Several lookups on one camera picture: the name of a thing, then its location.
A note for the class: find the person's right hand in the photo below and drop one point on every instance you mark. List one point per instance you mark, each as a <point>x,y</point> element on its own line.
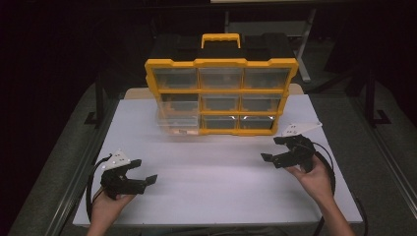
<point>313,182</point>

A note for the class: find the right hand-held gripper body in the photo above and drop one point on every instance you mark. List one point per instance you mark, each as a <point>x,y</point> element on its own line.
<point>300,147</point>

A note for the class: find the yellow black drawer organizer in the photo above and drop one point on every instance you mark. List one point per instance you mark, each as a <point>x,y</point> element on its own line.
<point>223,78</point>

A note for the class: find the clear plastic drawer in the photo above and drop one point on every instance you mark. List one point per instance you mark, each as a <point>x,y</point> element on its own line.
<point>178,114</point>

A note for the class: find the person's left hand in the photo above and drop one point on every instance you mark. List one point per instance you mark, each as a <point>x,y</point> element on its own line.
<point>108,208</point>

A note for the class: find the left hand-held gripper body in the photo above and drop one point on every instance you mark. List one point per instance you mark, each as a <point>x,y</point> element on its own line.
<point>118,178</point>

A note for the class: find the black metal stand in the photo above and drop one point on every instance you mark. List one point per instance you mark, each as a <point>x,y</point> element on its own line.
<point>98,98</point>
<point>372,98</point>

